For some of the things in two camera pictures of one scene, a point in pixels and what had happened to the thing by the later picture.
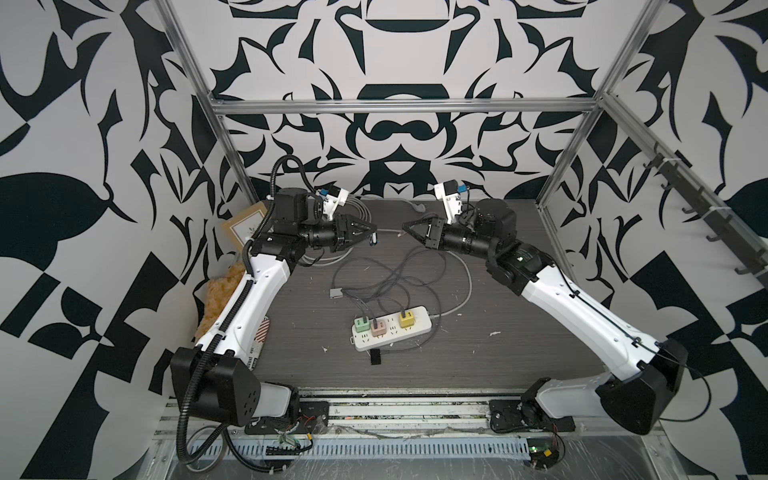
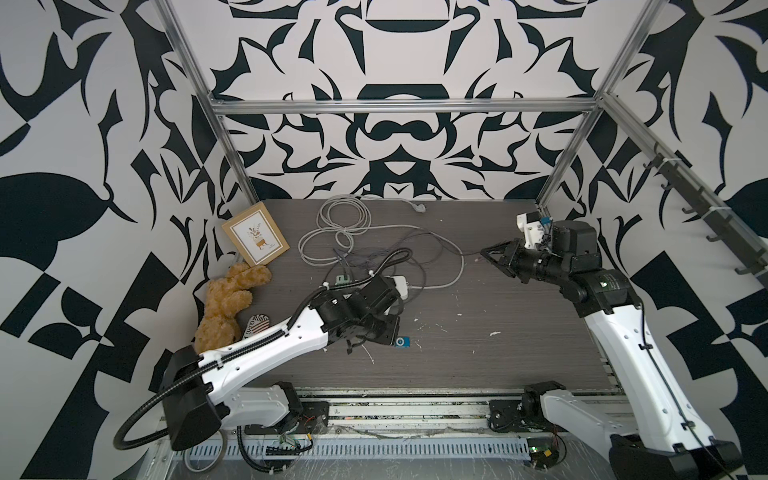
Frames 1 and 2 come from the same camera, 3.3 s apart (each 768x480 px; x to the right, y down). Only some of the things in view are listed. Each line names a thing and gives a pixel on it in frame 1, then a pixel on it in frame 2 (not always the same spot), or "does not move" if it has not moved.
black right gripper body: (437, 242) -> (521, 262)
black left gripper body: (339, 243) -> (383, 331)
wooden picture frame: (245, 224) does not move
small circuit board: (543, 452) does not move
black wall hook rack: (732, 234) does not move
